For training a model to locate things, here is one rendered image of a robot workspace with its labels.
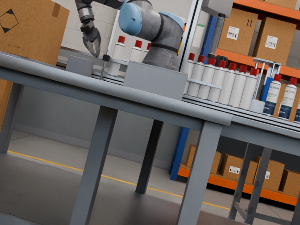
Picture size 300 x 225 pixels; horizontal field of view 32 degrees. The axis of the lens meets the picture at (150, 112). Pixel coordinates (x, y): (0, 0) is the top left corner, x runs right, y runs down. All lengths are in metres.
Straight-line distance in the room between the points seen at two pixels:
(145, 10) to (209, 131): 0.60
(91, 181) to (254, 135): 0.64
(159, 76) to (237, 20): 4.37
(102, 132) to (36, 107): 5.11
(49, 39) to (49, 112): 4.70
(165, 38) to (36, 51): 0.58
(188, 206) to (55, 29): 1.09
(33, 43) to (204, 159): 0.96
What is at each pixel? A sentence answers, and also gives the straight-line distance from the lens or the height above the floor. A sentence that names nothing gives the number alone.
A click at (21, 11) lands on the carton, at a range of 2.38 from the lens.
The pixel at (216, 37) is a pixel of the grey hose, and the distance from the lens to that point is 2.52.
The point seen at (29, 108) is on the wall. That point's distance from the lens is 7.15.
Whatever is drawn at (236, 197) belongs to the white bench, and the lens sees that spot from 4.42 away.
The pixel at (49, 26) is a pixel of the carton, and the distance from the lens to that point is 2.41.
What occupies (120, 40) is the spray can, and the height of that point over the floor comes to 1.06.
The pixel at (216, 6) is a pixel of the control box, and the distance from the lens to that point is 2.52.
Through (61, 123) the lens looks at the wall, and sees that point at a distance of 7.07.
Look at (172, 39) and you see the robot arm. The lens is 2.13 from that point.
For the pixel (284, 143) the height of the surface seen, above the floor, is 0.78.
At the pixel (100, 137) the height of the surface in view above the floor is 0.62.
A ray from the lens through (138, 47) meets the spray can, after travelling 2.66.
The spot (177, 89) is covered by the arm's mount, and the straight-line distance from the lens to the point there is 2.03.
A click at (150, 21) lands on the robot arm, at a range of 2.08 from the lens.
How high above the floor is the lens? 0.80
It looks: 1 degrees down
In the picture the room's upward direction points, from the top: 15 degrees clockwise
